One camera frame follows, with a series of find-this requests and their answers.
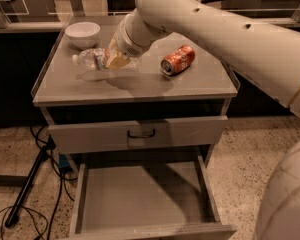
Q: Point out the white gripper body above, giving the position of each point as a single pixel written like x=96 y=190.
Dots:
x=127 y=41

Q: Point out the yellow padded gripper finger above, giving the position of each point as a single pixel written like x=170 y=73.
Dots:
x=116 y=59

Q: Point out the clear plastic water bottle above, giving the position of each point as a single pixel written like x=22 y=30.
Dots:
x=95 y=59

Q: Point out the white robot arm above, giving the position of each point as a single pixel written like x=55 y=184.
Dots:
x=267 y=55

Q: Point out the grey cabinet with counter top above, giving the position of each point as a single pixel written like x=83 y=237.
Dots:
x=69 y=94

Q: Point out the grey upper drawer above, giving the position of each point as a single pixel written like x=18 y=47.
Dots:
x=112 y=136

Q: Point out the grey open middle drawer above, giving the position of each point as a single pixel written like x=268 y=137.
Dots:
x=156 y=201

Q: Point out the white ceramic bowl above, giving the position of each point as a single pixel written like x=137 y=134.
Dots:
x=83 y=35

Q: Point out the orange soda can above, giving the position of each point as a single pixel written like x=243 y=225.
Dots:
x=178 y=61

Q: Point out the blue box under cabinet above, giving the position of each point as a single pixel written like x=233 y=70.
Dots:
x=63 y=163

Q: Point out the clear acrylic barrier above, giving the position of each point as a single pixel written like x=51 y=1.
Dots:
x=49 y=14

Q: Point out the black tripod leg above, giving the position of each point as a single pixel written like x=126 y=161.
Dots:
x=41 y=157

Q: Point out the black drawer handle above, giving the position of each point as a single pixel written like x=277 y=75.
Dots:
x=150 y=134

